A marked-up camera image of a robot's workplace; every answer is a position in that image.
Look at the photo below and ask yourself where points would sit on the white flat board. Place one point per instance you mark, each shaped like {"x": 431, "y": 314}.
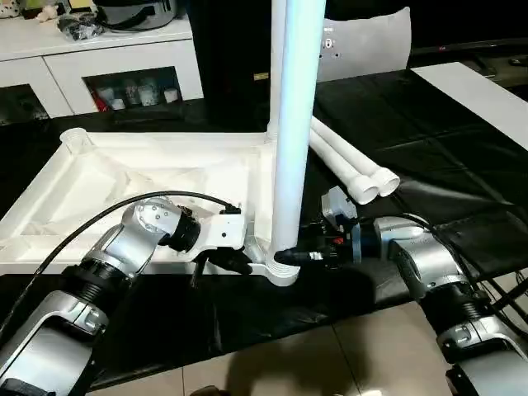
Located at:
{"x": 482, "y": 99}

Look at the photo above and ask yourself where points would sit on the white cabinet with glass doors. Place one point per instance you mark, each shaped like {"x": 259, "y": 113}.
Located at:
{"x": 82, "y": 57}

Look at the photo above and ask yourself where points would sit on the thin black metal rail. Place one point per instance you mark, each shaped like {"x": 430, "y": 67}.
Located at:
{"x": 474, "y": 46}

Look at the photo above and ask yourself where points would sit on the small yellow-faced box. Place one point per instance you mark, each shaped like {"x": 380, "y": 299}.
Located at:
{"x": 82, "y": 5}

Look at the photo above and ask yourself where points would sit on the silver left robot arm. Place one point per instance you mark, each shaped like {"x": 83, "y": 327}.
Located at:
{"x": 103, "y": 268}

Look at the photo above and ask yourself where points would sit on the small white plush toy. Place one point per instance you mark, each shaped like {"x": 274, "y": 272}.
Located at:
{"x": 46, "y": 13}

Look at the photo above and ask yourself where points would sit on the grey cushion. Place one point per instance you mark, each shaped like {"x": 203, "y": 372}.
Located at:
{"x": 371, "y": 49}

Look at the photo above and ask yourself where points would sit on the grey round bag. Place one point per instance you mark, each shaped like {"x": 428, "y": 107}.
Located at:
{"x": 140, "y": 14}

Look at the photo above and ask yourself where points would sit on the small tan block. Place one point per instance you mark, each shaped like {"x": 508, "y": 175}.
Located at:
{"x": 261, "y": 76}

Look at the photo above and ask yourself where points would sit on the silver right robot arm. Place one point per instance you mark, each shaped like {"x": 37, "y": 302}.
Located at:
{"x": 433, "y": 268}

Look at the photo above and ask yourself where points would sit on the white plastic table leg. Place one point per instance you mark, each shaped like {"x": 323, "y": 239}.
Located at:
{"x": 346, "y": 173}
{"x": 275, "y": 62}
{"x": 297, "y": 123}
{"x": 363, "y": 161}

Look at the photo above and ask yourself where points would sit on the dark clutter pile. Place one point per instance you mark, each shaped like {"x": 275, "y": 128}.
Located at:
{"x": 80, "y": 28}

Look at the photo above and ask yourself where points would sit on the white plastic table top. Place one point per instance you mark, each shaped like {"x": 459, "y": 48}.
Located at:
{"x": 123, "y": 165}

